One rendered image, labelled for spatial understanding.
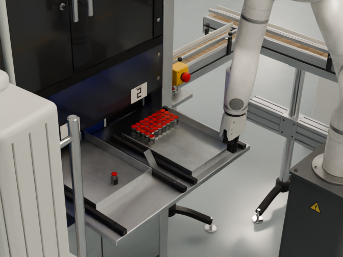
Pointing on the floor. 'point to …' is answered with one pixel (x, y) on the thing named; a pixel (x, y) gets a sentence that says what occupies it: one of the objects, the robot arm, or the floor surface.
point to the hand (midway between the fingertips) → (231, 146)
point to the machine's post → (165, 98)
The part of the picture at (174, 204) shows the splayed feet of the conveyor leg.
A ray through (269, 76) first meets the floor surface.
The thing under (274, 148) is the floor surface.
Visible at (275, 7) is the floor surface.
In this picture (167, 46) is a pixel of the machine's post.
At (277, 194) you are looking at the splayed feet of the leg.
